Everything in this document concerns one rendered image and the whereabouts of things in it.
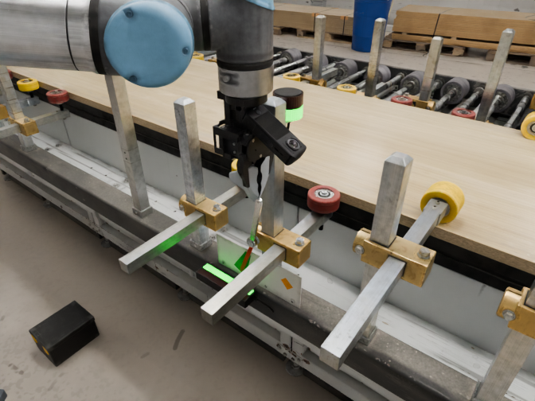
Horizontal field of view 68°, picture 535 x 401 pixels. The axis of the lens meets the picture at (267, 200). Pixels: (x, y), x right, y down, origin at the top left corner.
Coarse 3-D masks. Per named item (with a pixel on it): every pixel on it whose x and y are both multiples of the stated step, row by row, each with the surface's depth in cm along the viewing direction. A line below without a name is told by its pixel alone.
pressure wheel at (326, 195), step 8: (312, 192) 97; (320, 192) 97; (328, 192) 97; (336, 192) 97; (312, 200) 94; (320, 200) 93; (328, 200) 93; (336, 200) 94; (312, 208) 95; (320, 208) 94; (328, 208) 94; (336, 208) 95
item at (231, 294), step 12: (312, 216) 96; (324, 216) 97; (300, 228) 92; (312, 228) 94; (264, 252) 85; (276, 252) 85; (252, 264) 82; (264, 264) 82; (276, 264) 85; (240, 276) 79; (252, 276) 79; (264, 276) 82; (228, 288) 76; (240, 288) 76; (252, 288) 80; (216, 300) 74; (228, 300) 74; (204, 312) 72; (216, 312) 72
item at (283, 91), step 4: (280, 88) 77; (284, 88) 77; (288, 88) 77; (292, 88) 77; (296, 88) 77; (276, 92) 75; (280, 92) 75; (284, 92) 75; (288, 92) 75; (292, 92) 75; (296, 92) 75; (300, 92) 75; (284, 96) 74; (288, 96) 74; (292, 96) 74; (296, 108) 75; (288, 124) 80; (288, 128) 80
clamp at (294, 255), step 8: (280, 232) 89; (288, 232) 89; (264, 240) 89; (272, 240) 87; (280, 240) 87; (288, 240) 87; (304, 240) 87; (264, 248) 90; (288, 248) 85; (296, 248) 84; (304, 248) 85; (288, 256) 86; (296, 256) 85; (304, 256) 87; (296, 264) 86
